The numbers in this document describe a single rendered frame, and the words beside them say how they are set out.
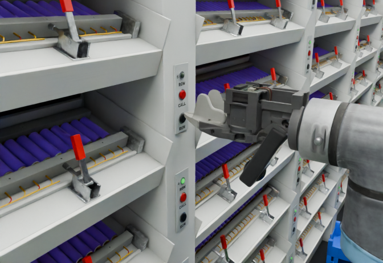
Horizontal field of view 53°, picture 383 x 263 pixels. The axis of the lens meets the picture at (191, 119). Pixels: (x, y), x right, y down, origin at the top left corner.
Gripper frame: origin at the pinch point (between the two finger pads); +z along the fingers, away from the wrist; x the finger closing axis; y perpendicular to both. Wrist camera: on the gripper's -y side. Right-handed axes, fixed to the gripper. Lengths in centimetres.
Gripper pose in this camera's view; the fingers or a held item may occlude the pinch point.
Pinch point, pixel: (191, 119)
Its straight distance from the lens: 68.0
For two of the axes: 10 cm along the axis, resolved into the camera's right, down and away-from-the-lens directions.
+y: 0.0, -9.6, -2.9
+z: -8.3, -1.6, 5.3
